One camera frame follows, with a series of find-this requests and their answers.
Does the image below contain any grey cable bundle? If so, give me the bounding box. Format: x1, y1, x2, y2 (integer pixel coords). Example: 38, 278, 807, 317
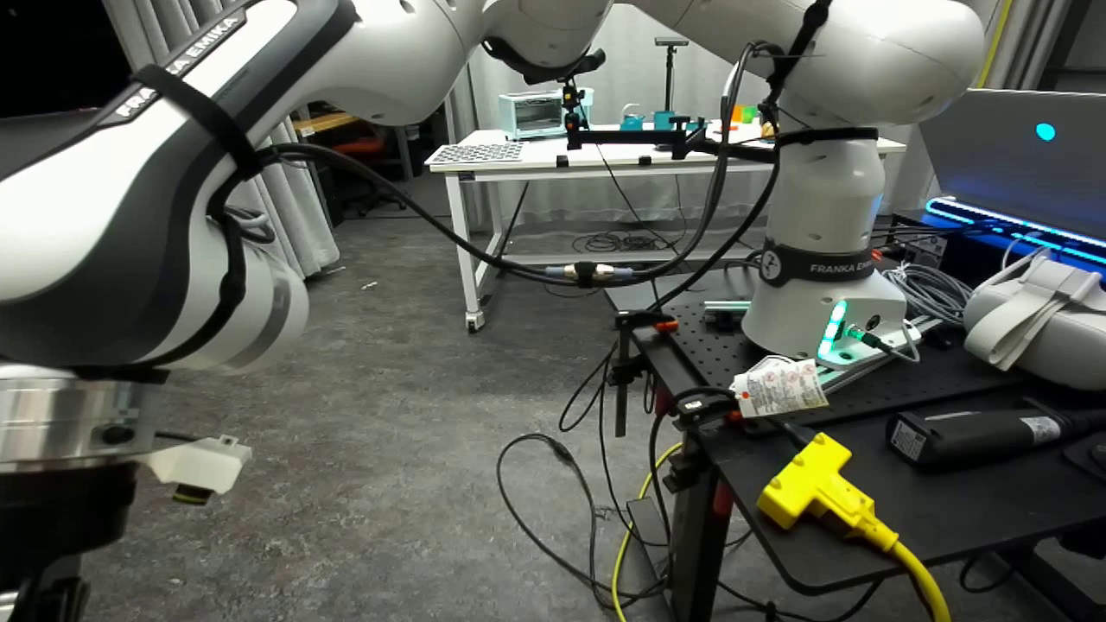
878, 260, 970, 332

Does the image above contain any white keyboard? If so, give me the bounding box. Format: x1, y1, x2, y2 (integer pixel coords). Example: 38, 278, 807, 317
429, 137, 529, 168

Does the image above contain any black handheld device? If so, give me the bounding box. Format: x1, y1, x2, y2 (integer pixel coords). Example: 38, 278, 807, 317
880, 404, 1106, 473

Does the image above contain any black looped cable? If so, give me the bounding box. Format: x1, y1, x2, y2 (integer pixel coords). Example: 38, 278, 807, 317
494, 427, 671, 616

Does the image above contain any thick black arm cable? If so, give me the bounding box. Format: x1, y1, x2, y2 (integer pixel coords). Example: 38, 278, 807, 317
203, 0, 839, 290

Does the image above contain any white lab table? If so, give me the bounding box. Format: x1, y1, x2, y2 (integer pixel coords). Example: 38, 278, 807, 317
425, 121, 910, 340

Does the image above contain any teal white bench instrument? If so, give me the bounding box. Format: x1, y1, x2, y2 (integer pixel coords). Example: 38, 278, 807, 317
494, 86, 597, 145

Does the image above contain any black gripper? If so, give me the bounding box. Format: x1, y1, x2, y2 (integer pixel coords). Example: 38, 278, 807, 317
0, 460, 143, 622

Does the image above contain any white VR headset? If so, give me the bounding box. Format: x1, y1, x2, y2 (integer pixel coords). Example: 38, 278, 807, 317
960, 249, 1106, 395

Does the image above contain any yellow extension cord tap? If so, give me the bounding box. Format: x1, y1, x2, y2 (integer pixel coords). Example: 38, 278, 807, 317
753, 427, 958, 622

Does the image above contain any black T-shaped stand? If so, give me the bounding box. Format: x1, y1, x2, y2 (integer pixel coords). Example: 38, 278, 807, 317
653, 36, 691, 115

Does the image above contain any yellow cable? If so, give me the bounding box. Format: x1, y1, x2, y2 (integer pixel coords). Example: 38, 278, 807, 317
604, 438, 685, 622

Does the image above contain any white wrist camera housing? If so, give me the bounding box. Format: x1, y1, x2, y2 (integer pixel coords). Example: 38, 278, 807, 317
143, 433, 255, 509

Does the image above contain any black breadboard robot table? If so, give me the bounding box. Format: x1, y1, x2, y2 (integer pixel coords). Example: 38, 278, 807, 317
603, 270, 1106, 622

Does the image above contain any silver laptop blue light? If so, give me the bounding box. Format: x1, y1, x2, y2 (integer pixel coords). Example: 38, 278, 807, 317
916, 83, 1106, 273

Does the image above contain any black clamp post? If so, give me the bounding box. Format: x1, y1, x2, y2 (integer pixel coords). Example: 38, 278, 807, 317
607, 308, 685, 444

